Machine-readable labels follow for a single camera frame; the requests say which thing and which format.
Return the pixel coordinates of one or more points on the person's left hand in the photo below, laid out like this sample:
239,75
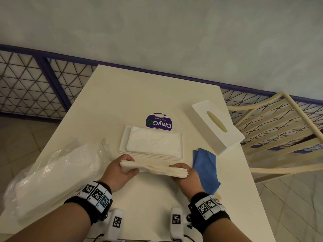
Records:
118,173

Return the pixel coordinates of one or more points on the person's right hand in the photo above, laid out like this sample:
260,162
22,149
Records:
189,185

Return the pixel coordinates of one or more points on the blue cleaning cloth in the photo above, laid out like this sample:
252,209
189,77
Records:
205,168

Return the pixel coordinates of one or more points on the white tissue box base tray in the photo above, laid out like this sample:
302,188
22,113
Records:
123,146

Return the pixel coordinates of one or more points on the white tissues stack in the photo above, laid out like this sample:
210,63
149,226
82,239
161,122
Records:
156,141

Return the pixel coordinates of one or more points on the clear plastic tissue wrapper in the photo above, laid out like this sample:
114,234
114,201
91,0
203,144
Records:
55,173

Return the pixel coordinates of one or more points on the white tissue box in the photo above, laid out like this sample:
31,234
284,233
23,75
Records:
217,126

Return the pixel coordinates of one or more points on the person's left forearm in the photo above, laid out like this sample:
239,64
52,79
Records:
50,224

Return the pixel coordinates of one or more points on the black right wristband with markers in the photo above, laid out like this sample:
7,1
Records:
209,211

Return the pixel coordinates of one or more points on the round purple sticker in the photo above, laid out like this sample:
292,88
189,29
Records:
161,122

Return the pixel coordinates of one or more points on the cream slatted chair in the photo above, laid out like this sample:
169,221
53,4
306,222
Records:
277,128

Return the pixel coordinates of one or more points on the purple mesh railing fence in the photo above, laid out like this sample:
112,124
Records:
30,80

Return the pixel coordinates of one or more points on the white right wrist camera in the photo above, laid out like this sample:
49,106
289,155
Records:
176,223

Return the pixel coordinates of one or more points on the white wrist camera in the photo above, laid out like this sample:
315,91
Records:
116,223
176,223

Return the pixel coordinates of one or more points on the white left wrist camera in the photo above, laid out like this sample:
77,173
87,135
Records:
116,223

